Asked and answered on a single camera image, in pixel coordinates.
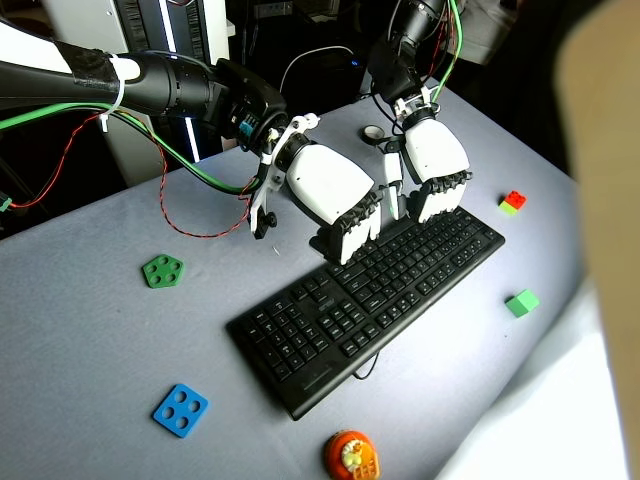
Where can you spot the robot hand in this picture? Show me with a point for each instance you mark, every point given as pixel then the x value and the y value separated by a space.
pixel 435 150
pixel 325 180

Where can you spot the black tape roll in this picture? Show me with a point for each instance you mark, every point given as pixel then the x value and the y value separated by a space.
pixel 372 133

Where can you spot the light green toy brick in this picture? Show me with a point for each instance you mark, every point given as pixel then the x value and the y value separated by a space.
pixel 507 208

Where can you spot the red toy brick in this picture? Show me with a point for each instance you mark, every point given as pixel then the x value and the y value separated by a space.
pixel 515 198

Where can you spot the black box with blue light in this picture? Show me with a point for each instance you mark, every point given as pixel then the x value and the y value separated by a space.
pixel 325 75

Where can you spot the black computer keyboard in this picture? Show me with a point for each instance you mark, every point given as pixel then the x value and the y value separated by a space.
pixel 360 310

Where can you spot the beige cardboard panel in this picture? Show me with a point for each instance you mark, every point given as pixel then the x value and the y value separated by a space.
pixel 610 150

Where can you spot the green cube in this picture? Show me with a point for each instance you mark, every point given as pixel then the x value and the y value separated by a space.
pixel 522 303

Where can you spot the green pentagon block with holes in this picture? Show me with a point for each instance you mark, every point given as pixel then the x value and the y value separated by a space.
pixel 163 272

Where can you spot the grey table cloth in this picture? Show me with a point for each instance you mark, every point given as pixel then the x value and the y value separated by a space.
pixel 100 330

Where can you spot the blue square block with holes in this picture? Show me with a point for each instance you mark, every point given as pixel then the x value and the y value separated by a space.
pixel 181 411

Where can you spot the orange toy cake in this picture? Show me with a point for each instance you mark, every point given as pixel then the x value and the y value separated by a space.
pixel 350 457

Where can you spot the green connector plug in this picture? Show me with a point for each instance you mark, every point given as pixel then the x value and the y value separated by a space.
pixel 4 205

